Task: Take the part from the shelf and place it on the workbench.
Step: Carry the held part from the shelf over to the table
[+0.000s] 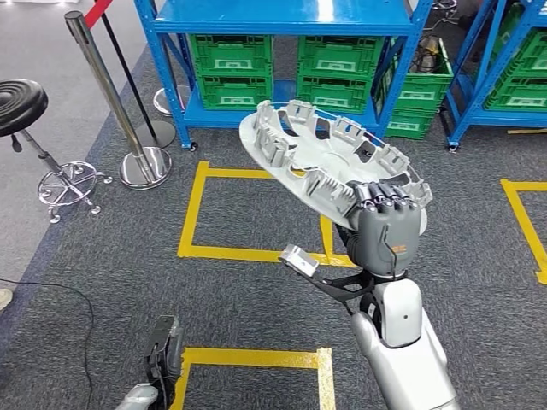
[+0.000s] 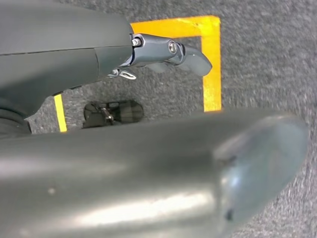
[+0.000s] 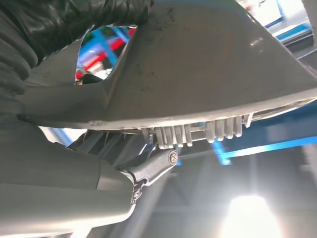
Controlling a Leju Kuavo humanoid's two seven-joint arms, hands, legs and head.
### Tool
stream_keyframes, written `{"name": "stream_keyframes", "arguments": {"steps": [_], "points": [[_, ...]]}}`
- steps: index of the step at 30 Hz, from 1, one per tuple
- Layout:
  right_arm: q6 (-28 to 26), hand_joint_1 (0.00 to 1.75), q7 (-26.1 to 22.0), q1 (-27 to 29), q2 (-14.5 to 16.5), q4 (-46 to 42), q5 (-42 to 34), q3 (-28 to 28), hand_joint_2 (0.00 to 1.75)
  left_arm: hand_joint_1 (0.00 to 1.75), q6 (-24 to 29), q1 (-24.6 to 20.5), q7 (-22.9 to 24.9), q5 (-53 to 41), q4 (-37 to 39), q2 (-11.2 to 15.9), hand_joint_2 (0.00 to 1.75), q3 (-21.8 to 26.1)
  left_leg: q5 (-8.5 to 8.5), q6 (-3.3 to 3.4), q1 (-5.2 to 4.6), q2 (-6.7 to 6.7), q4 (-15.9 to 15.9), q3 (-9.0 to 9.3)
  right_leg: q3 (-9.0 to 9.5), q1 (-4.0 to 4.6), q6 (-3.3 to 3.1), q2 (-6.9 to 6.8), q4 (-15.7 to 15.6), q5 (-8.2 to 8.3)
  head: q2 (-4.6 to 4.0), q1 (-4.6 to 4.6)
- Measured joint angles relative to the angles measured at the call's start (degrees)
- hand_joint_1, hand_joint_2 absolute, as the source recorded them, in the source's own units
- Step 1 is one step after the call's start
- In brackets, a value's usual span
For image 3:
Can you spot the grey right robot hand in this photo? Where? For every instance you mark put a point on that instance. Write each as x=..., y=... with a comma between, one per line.
x=49, y=184

